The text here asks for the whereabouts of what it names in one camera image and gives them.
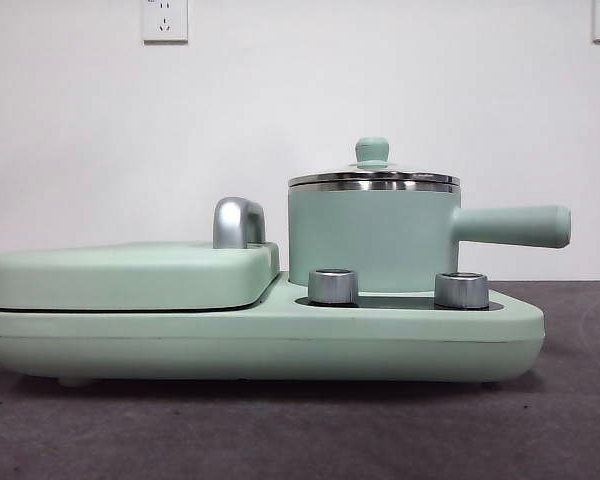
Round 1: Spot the glass pot lid green knob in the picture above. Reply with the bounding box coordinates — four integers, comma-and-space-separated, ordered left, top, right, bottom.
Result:
287, 136, 463, 188

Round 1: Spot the silver control knob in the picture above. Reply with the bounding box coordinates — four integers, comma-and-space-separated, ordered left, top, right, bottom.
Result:
307, 268, 360, 305
434, 271, 491, 309

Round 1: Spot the mint green breakfast machine base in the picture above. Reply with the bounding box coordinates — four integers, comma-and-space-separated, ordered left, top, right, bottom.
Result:
0, 272, 547, 389

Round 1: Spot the black control panel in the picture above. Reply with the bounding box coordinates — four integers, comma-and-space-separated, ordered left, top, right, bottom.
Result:
295, 294, 505, 310

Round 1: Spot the mint green griddle cover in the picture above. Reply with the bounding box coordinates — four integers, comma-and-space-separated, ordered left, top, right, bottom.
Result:
0, 241, 284, 312

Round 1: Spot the mint green pot with handle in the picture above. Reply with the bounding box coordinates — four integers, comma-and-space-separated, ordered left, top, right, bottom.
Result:
286, 179, 573, 295

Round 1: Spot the silver griddle cover handle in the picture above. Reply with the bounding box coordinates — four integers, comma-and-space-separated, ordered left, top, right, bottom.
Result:
212, 196, 269, 250

